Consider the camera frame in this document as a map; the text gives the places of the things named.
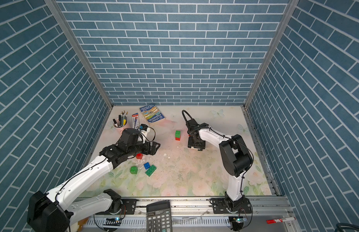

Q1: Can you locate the green long lego brick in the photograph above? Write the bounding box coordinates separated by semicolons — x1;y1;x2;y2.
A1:
145;165;157;177

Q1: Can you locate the black cable bottom right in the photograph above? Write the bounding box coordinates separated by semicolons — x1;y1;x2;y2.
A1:
335;222;359;232

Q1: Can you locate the pink metal pencil bucket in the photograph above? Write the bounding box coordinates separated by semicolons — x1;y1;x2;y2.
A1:
113;119;131;133

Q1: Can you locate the aluminium corner post right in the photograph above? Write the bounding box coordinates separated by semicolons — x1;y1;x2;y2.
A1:
244;0;299;109

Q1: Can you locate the black calculator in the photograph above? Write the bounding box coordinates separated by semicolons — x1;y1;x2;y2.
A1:
146;201;173;232

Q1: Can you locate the bundle of pencils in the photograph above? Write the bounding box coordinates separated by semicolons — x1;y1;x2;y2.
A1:
118;111;127;127

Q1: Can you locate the green square lego brick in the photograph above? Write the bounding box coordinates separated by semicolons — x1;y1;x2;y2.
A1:
130;166;138;175

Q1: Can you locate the aluminium corner post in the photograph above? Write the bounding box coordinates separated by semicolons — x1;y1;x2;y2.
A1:
244;0;299;109
45;0;113;110

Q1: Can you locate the blue Treehouse paperback book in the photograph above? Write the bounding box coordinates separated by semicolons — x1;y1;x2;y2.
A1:
140;104;165;123

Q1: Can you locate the red white marker pen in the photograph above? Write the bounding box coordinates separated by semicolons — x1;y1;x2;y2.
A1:
266;217;296;224

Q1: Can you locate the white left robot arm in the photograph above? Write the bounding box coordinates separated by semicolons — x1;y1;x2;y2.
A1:
27;124;160;232

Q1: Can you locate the HB pencil box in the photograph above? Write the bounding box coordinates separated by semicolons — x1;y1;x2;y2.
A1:
132;113;140;130

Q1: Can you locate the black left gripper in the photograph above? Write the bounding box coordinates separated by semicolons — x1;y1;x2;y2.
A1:
127;139;161;157

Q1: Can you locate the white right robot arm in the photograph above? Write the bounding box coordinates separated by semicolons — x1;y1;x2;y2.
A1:
181;110;254;214

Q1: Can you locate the aluminium corner post left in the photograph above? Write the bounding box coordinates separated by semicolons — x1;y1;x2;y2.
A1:
45;0;113;110

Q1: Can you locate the blue small lego brick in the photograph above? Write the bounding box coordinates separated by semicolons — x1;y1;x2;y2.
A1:
144;162;150;170

